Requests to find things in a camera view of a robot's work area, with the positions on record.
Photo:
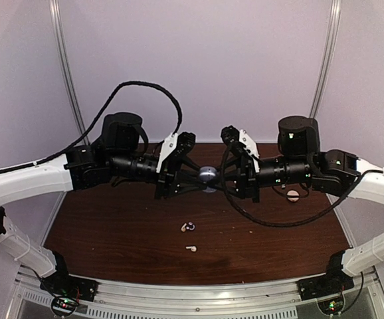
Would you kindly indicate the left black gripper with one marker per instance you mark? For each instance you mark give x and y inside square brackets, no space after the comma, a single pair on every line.
[170,177]

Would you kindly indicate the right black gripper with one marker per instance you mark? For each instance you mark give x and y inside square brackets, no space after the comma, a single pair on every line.
[246,181]

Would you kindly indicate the purple earbud charging case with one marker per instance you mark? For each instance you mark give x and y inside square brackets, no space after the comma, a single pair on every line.
[207,174]

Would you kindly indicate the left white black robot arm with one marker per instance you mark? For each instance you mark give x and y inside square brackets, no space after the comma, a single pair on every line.
[113,155]

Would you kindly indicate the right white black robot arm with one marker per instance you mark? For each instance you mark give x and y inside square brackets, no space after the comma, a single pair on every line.
[301,161]

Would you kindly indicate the pink round charging case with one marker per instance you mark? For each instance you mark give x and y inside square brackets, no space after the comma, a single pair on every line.
[293,196]

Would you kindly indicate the white stem earbud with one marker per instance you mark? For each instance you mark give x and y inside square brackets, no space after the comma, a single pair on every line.
[191,248]

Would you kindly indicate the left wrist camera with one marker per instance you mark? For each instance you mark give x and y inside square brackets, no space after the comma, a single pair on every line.
[174,150]

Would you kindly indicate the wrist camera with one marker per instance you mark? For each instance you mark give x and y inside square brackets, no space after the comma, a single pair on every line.
[239,142]
[174,150]

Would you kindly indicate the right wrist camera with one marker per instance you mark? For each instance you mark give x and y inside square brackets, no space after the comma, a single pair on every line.
[239,142]

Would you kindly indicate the right aluminium frame post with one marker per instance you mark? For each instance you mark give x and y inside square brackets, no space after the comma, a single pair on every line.
[328,54]

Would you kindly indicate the aluminium frame post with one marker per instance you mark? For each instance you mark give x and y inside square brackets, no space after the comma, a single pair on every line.
[64,63]
[328,54]

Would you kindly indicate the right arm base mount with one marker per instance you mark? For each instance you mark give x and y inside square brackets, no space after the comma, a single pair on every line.
[328,291]

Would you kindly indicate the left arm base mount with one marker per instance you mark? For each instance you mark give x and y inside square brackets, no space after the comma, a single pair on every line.
[68,294]

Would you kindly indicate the left aluminium frame post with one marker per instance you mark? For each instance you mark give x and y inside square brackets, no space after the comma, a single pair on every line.
[64,63]

